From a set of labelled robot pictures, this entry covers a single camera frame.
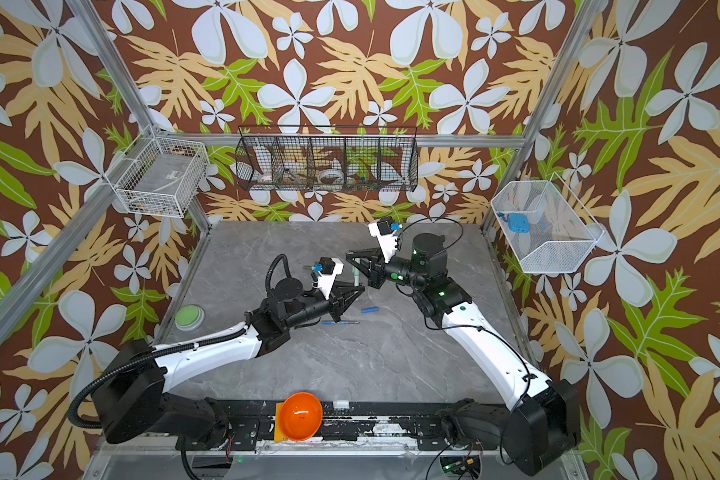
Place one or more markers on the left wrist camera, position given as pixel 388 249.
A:
pixel 324 273

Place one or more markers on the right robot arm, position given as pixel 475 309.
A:
pixel 535 423

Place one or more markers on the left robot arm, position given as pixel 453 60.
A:
pixel 133 395

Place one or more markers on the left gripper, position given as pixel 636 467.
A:
pixel 337 301

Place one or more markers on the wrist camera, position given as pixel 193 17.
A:
pixel 386 231
pixel 324 273

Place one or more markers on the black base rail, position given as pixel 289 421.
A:
pixel 374 427

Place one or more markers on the green push button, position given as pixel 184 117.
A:
pixel 189 317

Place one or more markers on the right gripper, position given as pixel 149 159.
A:
pixel 375 271

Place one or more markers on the white wire basket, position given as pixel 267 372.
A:
pixel 159 174

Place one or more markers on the black wire basket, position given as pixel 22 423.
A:
pixel 331 158

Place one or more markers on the blue pen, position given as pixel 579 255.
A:
pixel 338 323

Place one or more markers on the blue object in basket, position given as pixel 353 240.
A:
pixel 518 223

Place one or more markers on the orange bowl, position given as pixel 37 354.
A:
pixel 299 417

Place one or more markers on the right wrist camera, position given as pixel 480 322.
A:
pixel 386 231

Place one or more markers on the white mesh basket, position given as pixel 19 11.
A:
pixel 563 230

